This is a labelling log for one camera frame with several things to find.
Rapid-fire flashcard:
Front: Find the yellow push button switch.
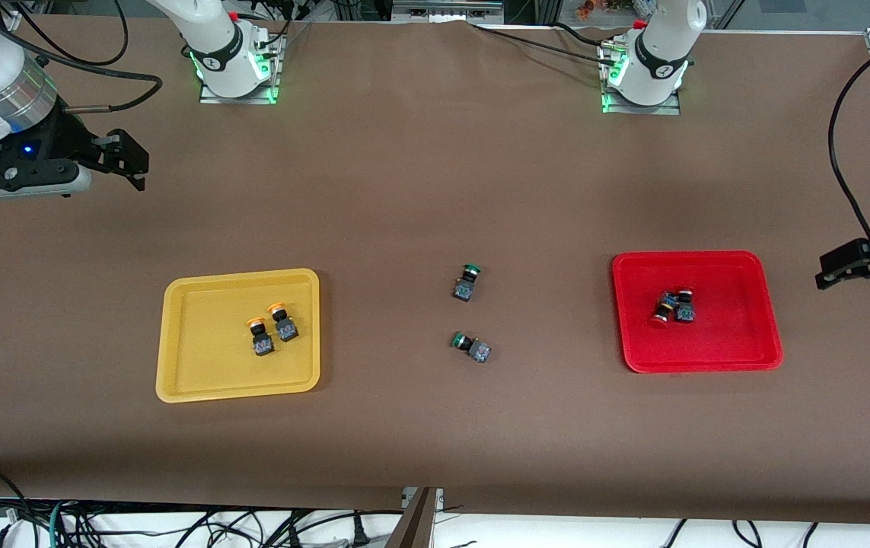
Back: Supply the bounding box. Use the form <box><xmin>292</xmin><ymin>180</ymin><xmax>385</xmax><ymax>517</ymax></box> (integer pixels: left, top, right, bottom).
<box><xmin>247</xmin><ymin>316</ymin><xmax>276</xmax><ymax>357</ymax></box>
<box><xmin>266</xmin><ymin>302</ymin><xmax>301</xmax><ymax>343</ymax></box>

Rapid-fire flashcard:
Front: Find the red plastic tray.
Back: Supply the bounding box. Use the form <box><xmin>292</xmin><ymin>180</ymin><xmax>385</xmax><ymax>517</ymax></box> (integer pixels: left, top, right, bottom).
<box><xmin>611</xmin><ymin>250</ymin><xmax>785</xmax><ymax>374</ymax></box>

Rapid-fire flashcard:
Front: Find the yellow plastic tray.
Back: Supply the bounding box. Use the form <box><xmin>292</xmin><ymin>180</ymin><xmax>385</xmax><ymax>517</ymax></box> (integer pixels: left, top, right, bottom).
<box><xmin>155</xmin><ymin>268</ymin><xmax>322</xmax><ymax>404</ymax></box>

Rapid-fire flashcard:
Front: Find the brown table cover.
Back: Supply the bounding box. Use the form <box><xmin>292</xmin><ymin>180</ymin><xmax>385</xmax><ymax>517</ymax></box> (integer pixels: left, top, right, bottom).
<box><xmin>0</xmin><ymin>15</ymin><xmax>870</xmax><ymax>526</ymax></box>

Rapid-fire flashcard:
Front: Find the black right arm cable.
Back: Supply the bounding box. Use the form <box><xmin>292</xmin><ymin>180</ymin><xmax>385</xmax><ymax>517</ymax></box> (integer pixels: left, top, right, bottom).
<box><xmin>0</xmin><ymin>0</ymin><xmax>164</xmax><ymax>113</ymax></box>

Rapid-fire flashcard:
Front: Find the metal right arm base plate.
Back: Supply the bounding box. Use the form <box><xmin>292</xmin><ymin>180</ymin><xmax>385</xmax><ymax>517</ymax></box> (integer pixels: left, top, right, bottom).
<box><xmin>199</xmin><ymin>32</ymin><xmax>285</xmax><ymax>106</ymax></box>

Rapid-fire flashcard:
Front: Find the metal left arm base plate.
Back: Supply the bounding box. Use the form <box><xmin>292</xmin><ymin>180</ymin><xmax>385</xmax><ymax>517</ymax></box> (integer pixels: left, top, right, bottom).
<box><xmin>598</xmin><ymin>38</ymin><xmax>683</xmax><ymax>116</ymax></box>

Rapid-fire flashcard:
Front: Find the grey metal rail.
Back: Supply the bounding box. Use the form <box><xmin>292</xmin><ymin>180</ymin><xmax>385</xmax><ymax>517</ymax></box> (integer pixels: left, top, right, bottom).
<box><xmin>392</xmin><ymin>0</ymin><xmax>505</xmax><ymax>24</ymax></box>

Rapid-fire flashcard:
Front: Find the green push button switch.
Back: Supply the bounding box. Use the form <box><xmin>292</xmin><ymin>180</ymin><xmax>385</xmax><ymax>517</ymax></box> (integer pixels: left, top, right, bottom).
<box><xmin>451</xmin><ymin>263</ymin><xmax>482</xmax><ymax>303</ymax></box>
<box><xmin>451</xmin><ymin>331</ymin><xmax>493</xmax><ymax>365</ymax></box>

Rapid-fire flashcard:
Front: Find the teal cable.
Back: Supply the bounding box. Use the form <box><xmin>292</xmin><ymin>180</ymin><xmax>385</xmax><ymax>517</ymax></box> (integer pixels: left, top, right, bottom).
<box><xmin>48</xmin><ymin>499</ymin><xmax>72</xmax><ymax>548</ymax></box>

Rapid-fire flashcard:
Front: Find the black cable on table cover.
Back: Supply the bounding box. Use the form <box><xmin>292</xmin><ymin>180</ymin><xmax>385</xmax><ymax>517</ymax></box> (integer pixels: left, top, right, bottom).
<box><xmin>469</xmin><ymin>21</ymin><xmax>620</xmax><ymax>66</ymax></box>

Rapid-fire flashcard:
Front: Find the metal table post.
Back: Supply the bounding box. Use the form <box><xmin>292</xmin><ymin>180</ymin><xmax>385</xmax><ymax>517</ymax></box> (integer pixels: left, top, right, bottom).
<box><xmin>384</xmin><ymin>487</ymin><xmax>445</xmax><ymax>548</ymax></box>

